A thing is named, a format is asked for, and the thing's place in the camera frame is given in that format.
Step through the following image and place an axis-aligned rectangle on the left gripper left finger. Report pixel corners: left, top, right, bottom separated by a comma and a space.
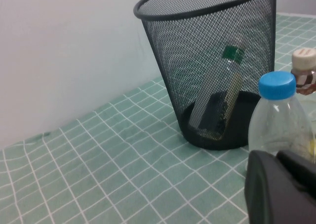
244, 149, 316, 224

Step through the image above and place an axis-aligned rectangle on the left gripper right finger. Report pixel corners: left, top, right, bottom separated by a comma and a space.
276, 149, 316, 197

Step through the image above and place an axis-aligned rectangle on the beige-cap brown-label bottle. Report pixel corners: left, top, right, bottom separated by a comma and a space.
290, 47, 316, 103

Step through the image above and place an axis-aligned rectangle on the white-cap green-label bottle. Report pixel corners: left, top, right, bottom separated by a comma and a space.
189, 40, 245, 142

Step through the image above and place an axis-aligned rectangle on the black mesh wastebasket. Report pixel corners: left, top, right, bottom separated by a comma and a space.
133, 0, 277, 150

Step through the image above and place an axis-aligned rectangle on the clear bottle light-blue cap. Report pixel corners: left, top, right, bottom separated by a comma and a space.
247, 71, 316, 164

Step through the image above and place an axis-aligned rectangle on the green checked tablecloth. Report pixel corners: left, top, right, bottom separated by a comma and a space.
0, 12, 316, 224

